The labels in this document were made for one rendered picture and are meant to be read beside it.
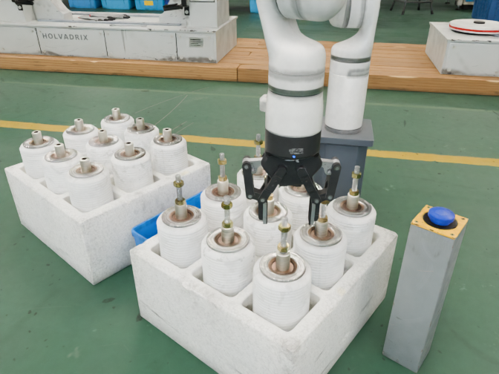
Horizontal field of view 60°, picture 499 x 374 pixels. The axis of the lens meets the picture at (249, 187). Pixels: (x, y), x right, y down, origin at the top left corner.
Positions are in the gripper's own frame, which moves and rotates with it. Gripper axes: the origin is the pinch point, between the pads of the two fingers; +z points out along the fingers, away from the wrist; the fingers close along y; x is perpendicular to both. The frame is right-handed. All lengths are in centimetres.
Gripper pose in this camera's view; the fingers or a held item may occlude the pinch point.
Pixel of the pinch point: (288, 214)
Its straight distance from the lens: 65.5
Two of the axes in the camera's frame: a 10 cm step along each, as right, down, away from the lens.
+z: 0.0, 8.7, 5.0
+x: 0.3, -5.0, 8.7
